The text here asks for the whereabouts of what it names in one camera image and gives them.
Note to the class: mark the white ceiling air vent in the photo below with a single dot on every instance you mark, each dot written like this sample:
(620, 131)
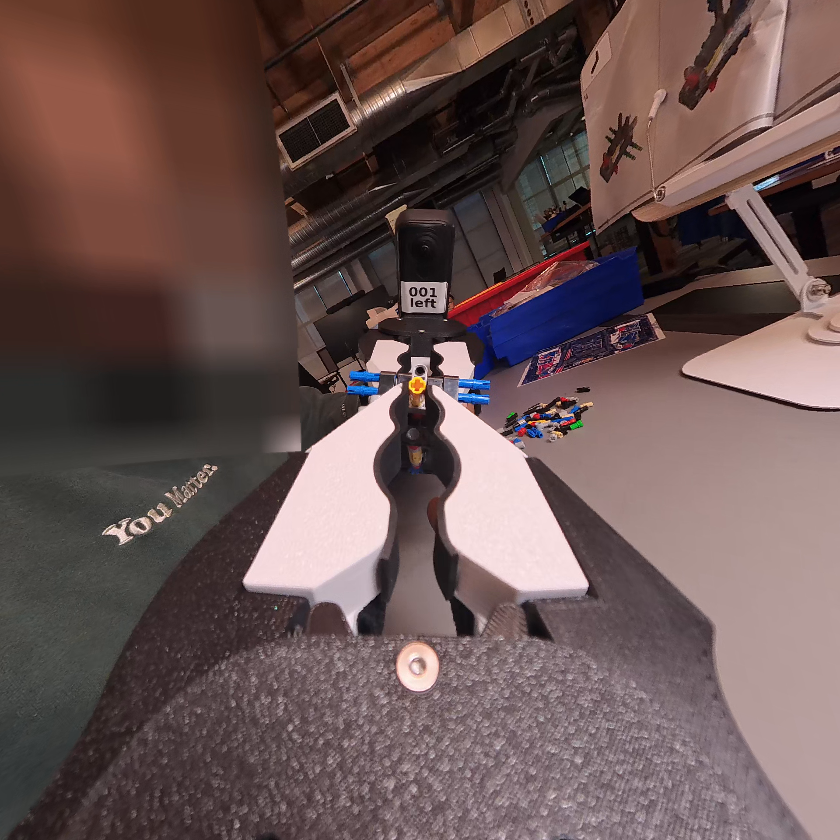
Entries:
(315, 131)

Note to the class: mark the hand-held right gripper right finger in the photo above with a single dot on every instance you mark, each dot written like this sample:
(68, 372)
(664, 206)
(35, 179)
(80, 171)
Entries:
(518, 525)

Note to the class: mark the pile of loose lego pieces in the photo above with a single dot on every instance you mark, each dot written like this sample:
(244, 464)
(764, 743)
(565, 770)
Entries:
(544, 420)

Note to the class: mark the red storage bin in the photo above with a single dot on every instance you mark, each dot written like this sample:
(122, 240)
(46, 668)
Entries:
(499, 292)

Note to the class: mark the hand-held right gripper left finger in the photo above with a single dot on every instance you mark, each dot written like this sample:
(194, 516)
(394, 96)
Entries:
(328, 518)

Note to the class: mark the clear bags of lego parts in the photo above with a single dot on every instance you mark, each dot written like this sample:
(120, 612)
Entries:
(558, 279)

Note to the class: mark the silver air duct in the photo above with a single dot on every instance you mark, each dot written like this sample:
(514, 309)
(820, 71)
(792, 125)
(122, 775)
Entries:
(407, 85)

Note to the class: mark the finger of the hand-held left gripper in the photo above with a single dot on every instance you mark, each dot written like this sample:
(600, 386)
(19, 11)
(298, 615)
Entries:
(386, 354)
(454, 359)

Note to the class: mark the person's left forearm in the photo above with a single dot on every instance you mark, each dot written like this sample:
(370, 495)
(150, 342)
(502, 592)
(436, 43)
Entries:
(328, 413)

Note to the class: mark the lego instruction booklet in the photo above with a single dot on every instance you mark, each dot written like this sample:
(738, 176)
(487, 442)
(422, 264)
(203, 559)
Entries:
(722, 85)

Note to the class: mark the white book stand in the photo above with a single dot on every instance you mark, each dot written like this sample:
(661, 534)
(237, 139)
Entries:
(774, 367)

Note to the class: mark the yellow lego axle connector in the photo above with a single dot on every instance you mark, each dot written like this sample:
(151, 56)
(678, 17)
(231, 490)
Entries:
(417, 385)

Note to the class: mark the black lego chassis assembly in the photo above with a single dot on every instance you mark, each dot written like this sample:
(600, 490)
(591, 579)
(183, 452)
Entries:
(394, 379)

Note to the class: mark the lego sticker sheet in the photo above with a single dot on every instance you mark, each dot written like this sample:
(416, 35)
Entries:
(590, 348)

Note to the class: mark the blue storage bin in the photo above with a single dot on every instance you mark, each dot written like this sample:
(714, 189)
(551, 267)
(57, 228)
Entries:
(590, 295)

